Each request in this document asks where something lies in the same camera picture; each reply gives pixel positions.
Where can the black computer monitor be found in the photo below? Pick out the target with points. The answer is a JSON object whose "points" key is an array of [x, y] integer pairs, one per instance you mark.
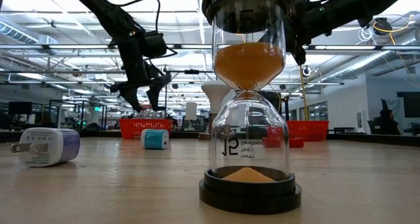
{"points": [[19, 108]]}

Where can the white cylinder on stand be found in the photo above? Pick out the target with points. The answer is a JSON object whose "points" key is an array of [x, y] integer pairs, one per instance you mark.
{"points": [[191, 110]]}

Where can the red plastic slotted basket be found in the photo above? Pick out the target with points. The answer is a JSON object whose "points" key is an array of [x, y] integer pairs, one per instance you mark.
{"points": [[154, 125], [308, 130]]}

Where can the pink sand hourglass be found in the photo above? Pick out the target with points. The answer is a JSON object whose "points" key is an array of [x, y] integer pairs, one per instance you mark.
{"points": [[147, 106]]}

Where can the person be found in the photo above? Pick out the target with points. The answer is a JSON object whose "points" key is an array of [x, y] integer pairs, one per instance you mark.
{"points": [[385, 122]]}

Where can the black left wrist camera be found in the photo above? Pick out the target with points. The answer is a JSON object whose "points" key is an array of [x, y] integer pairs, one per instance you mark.
{"points": [[154, 45]]}

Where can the black camera stand pole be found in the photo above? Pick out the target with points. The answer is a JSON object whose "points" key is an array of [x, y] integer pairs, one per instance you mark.
{"points": [[165, 100]]}

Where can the orange sand hourglass black caps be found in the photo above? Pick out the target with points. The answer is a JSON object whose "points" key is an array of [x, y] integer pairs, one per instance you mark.
{"points": [[249, 63]]}

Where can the purple white wall charger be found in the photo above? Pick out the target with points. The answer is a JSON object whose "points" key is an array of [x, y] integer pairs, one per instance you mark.
{"points": [[49, 146]]}

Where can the cyan wall charger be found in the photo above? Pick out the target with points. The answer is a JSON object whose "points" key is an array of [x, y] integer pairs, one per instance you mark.
{"points": [[155, 139]]}

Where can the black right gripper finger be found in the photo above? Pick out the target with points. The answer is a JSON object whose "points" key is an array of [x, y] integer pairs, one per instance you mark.
{"points": [[300, 54]]}

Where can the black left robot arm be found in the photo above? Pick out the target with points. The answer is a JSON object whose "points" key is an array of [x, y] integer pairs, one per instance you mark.
{"points": [[105, 10]]}

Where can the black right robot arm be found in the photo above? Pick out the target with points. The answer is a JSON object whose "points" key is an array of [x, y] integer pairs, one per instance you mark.
{"points": [[354, 4]]}

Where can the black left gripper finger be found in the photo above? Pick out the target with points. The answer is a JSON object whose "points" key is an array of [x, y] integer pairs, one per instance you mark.
{"points": [[159, 86], [129, 94]]}

